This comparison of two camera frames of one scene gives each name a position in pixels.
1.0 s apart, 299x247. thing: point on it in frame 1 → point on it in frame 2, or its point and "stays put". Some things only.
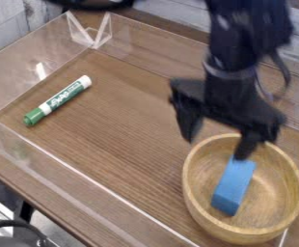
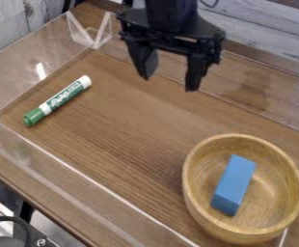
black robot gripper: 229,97 → 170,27
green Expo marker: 34,115 stays put
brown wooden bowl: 271,204 stays put
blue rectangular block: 234,185 stays put
